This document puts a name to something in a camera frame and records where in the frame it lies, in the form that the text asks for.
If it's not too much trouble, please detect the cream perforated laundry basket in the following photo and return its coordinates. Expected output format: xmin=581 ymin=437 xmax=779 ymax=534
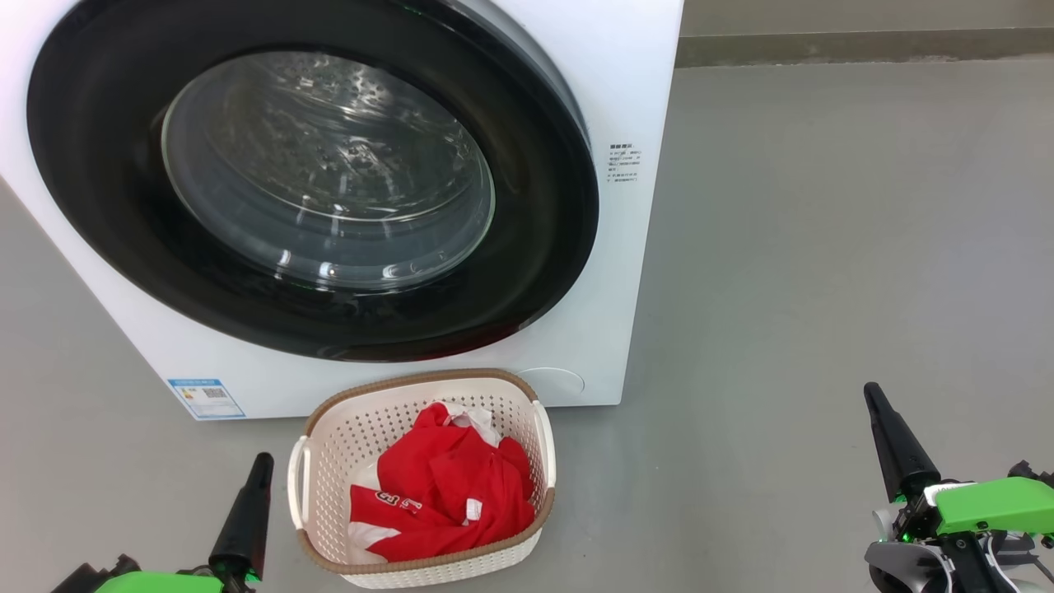
xmin=287 ymin=368 xmax=557 ymax=590

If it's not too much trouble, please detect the red jersey garment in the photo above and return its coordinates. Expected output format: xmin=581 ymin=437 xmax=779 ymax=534
xmin=347 ymin=401 xmax=537 ymax=566

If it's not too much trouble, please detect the grey wall baseboard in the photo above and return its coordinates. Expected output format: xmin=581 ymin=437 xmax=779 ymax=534
xmin=675 ymin=28 xmax=1054 ymax=69

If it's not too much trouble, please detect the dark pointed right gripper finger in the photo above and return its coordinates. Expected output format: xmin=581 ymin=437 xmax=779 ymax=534
xmin=862 ymin=381 xmax=942 ymax=502

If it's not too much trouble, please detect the white front-load washing machine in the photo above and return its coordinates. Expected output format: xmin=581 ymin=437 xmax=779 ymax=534
xmin=0 ymin=0 xmax=685 ymax=422

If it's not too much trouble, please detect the black round glass washer door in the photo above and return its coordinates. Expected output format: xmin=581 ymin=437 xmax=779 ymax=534
xmin=26 ymin=0 xmax=600 ymax=364

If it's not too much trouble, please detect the blue energy label sticker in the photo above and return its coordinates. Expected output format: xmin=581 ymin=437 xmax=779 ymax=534
xmin=167 ymin=378 xmax=246 ymax=420

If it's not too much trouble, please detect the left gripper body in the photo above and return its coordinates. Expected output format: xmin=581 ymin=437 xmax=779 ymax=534
xmin=198 ymin=567 xmax=263 ymax=593

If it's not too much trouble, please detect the green left camera bracket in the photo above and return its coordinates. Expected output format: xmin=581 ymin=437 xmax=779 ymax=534
xmin=94 ymin=569 xmax=228 ymax=593

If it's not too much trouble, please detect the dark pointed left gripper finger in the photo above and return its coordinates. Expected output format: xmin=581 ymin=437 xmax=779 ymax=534
xmin=208 ymin=451 xmax=275 ymax=582

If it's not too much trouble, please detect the green camera bracket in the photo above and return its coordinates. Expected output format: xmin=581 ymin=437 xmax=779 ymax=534
xmin=934 ymin=476 xmax=1054 ymax=537
xmin=94 ymin=569 xmax=228 ymax=593

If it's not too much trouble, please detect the green right camera bracket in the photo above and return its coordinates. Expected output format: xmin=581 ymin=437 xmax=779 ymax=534
xmin=934 ymin=476 xmax=1054 ymax=537

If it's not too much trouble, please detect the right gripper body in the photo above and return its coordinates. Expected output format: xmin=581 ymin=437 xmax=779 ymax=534
xmin=893 ymin=485 xmax=940 ymax=544

